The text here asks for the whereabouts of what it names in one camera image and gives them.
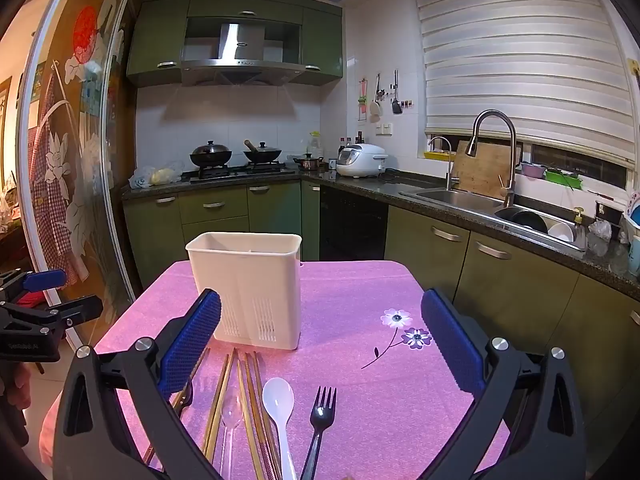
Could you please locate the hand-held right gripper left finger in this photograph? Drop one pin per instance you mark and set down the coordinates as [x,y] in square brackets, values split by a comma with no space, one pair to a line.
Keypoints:
[192,345]

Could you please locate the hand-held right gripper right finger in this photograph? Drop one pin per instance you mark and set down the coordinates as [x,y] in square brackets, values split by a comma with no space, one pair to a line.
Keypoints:
[450,345]

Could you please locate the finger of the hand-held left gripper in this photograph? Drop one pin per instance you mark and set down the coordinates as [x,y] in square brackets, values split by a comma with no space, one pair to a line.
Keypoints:
[45,280]
[75,310]

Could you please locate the brown wooden chopstick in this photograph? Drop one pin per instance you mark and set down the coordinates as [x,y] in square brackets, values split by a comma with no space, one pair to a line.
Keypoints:
[223,400]
[216,405]
[162,432]

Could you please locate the white plastic utensil holder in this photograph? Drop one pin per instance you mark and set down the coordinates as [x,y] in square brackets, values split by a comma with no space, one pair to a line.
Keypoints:
[245,290]

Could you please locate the clear plastic spoon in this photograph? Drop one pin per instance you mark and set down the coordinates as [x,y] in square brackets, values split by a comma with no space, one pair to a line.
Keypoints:
[231,412]

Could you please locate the light bamboo chopstick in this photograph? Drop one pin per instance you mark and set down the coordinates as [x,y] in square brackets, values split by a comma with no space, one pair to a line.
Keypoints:
[248,415]
[265,405]
[257,412]

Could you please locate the white plastic spoon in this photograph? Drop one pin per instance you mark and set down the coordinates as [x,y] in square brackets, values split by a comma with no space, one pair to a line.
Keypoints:
[278,400]

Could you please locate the black plastic fork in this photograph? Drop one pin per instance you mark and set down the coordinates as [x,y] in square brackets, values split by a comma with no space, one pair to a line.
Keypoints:
[320,417]

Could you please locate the green base cabinet under sink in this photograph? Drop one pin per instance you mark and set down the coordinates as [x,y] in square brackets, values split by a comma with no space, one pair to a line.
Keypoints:
[525,300]

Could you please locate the floral sliding door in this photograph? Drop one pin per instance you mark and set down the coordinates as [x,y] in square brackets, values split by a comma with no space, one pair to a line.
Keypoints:
[65,185]

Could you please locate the pink floral tablecloth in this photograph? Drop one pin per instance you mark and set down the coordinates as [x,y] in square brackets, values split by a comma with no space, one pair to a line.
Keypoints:
[360,290]

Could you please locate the green base cabinet with drawers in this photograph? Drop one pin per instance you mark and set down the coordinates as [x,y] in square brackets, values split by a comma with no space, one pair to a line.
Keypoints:
[150,230]

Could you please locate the steel kitchen sink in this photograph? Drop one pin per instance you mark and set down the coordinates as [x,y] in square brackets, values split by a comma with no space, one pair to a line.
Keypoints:
[450,199]

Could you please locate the black bowl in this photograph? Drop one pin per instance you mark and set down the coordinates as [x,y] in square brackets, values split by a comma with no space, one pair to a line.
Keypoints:
[527,220]

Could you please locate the white plastic bags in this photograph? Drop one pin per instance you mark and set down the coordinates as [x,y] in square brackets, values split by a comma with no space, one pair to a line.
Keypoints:
[155,176]

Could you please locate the black built-in dishwasher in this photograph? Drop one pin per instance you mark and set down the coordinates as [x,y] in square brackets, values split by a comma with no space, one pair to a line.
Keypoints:
[352,225]

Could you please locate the white bowl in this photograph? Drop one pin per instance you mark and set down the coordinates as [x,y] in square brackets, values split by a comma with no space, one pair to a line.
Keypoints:
[561,232]

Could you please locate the tall steel faucet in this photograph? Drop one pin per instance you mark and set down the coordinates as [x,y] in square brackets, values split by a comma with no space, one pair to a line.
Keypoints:
[509,190]

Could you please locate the small steel faucet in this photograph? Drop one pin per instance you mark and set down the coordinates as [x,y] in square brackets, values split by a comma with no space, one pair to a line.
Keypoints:
[452,175]

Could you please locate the soap dispenser bottle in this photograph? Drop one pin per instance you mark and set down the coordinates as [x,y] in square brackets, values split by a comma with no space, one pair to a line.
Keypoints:
[579,230]

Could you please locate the wooden cutting board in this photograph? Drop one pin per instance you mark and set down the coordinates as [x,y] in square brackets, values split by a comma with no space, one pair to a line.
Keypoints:
[480,172]

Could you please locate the black gas stove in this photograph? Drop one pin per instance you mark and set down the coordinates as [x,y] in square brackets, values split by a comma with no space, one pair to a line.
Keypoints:
[240,172]

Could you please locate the crumpled clear plastic bag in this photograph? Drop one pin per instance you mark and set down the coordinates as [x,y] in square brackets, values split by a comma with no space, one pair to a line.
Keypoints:
[600,230]

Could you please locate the yellow tray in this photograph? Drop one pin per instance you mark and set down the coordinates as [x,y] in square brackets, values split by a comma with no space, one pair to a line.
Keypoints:
[435,154]

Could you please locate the black wok with lid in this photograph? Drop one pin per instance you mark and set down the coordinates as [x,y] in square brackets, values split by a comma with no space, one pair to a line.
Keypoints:
[211,154]

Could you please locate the purple plastic basin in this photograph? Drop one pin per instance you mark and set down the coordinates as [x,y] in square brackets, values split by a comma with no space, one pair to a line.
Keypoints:
[532,171]

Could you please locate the green plastic basin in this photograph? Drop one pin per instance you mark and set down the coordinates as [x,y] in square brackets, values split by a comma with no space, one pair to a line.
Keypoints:
[562,177]

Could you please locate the blue cup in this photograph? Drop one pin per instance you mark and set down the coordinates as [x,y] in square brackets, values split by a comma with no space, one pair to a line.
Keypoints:
[635,257]

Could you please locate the white rice cooker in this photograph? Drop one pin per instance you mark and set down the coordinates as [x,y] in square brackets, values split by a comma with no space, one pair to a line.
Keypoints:
[361,160]

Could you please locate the small steel pot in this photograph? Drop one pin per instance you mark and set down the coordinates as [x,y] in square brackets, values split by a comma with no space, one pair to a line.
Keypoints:
[308,162]

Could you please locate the clear oil bottle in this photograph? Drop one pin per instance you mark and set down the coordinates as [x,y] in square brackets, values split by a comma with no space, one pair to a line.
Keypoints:
[314,144]

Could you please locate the black hanging spatula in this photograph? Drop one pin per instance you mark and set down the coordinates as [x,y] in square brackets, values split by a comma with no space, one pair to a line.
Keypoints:
[396,106]

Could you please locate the white hanging spatula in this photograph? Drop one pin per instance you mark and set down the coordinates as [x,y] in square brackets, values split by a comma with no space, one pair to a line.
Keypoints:
[375,107]

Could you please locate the red green hanging item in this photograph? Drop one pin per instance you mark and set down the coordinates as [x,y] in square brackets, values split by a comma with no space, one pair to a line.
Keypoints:
[362,100]

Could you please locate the green upper kitchen cabinet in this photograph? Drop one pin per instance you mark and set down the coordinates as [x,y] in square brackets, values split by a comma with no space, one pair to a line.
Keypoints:
[155,35]

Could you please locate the white window blind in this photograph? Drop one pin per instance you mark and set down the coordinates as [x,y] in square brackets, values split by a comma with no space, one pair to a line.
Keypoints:
[520,55]

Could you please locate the steel range hood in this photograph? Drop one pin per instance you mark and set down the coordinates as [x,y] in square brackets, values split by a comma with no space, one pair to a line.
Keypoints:
[240,40]

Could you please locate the white wall socket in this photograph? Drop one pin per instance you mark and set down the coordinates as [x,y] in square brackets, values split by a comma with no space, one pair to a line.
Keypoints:
[384,129]

